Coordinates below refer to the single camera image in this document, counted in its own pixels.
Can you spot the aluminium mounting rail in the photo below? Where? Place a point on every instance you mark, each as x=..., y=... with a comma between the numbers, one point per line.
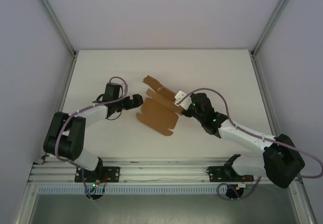
x=164, y=171

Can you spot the aluminium frame post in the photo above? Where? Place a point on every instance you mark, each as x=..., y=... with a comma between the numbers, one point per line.
x=275, y=19
x=54, y=18

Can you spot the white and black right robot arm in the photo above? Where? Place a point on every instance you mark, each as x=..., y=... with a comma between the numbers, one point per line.
x=242, y=135

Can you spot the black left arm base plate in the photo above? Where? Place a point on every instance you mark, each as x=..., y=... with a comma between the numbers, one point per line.
x=113, y=171

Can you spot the brown cardboard paper box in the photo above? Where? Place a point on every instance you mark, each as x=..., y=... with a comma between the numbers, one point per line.
x=156, y=113

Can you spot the aluminium table side rail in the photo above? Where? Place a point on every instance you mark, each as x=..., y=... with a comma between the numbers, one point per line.
x=66, y=82
x=265, y=92

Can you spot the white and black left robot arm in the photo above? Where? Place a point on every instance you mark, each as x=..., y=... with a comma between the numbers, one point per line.
x=93, y=111

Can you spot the grey metal panel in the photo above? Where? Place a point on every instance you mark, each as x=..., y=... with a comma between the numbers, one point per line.
x=164, y=209

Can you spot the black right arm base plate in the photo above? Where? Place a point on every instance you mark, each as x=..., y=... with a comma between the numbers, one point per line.
x=214, y=171

